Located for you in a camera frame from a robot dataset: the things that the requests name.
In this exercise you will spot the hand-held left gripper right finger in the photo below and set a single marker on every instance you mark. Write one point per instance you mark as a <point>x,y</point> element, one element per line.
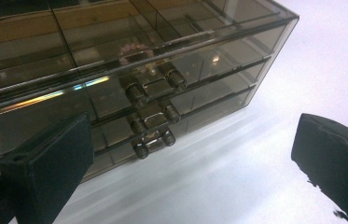
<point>339,161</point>

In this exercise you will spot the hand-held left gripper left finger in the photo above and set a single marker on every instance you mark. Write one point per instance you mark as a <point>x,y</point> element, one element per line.
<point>50,168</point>

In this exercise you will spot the smoky transparent drawer box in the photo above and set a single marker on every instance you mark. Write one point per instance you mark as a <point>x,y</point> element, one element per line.
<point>100,37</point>

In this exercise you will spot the white foam board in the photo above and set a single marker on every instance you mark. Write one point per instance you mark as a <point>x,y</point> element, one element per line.
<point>224,174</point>

